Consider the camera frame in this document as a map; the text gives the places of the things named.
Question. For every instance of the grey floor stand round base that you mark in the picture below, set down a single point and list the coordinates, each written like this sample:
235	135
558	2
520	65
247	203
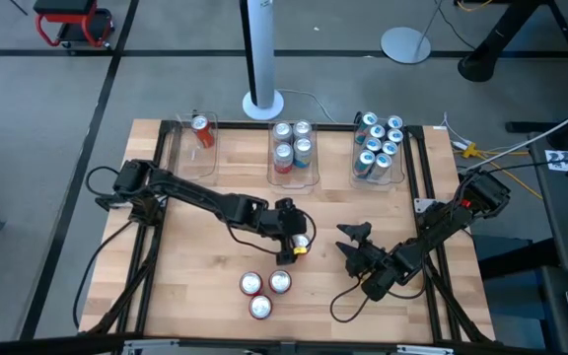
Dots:
405	45

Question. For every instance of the white pink Spindrift can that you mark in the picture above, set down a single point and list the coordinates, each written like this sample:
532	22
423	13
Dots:
283	151

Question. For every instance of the white power adapter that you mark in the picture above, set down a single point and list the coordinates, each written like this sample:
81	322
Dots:
460	145

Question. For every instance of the black crossbar silver brackets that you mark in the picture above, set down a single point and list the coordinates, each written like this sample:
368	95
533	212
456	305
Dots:
42	347

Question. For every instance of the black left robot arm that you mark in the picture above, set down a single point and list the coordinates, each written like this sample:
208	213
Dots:
190	194

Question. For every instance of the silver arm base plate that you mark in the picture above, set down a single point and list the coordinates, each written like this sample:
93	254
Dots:
423	205

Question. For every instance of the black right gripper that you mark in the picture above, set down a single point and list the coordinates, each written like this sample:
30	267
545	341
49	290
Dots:
369	259

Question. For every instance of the clear plastic bin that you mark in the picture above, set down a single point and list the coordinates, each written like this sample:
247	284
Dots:
200	165
294	181
363	182

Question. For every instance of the black desk leg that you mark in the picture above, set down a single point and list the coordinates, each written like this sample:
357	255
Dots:
491	44

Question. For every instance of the white blue Spindrift can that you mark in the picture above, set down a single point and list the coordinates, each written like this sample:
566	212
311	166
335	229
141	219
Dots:
303	145

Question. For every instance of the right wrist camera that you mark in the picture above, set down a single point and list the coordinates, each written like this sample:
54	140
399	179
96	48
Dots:
377	287

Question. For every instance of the tall tower fan round base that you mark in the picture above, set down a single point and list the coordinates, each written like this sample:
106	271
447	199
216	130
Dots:
264	49

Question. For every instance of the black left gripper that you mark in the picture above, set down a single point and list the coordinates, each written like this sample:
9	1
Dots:
286	217

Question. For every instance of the silver blue Red Bull can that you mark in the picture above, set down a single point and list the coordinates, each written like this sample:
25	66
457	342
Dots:
395	135
394	121
389	148
365	158
382	160
373	144
376	131
369	119

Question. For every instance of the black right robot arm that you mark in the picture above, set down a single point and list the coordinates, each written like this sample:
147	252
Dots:
437	224

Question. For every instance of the white orange Spindrift can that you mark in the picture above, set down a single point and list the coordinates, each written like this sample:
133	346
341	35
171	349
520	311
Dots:
282	130

